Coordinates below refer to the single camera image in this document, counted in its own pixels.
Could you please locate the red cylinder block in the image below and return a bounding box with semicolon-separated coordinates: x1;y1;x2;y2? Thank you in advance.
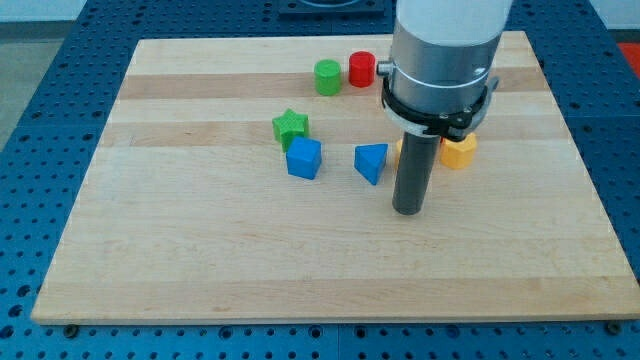
348;51;376;88

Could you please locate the black wrist mount ring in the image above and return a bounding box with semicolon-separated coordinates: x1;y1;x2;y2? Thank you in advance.
381;76;499;142

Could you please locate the green star block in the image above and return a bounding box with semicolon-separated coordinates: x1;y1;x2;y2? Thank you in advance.
272;108;310;153

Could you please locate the yellow hexagon block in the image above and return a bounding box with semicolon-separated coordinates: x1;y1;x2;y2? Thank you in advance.
440;133;478;169

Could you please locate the yellow block behind rod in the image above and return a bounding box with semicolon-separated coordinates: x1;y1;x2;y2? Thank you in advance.
394;139;403;169

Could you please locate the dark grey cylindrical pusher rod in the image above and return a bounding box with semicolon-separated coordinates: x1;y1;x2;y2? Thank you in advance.
392;132;440;215

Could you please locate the blue cube block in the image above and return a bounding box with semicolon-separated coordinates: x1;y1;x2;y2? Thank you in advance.
286;137;322;180

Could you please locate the green cylinder block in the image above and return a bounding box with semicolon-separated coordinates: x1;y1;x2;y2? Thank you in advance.
314;59;341;96

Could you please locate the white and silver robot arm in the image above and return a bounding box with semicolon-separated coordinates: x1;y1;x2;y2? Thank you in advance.
376;0;512;215

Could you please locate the light wooden board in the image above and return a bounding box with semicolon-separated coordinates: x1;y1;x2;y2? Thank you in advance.
31;31;639;325

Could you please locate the blue triangular prism block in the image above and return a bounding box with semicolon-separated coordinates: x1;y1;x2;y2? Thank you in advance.
354;143;388;185

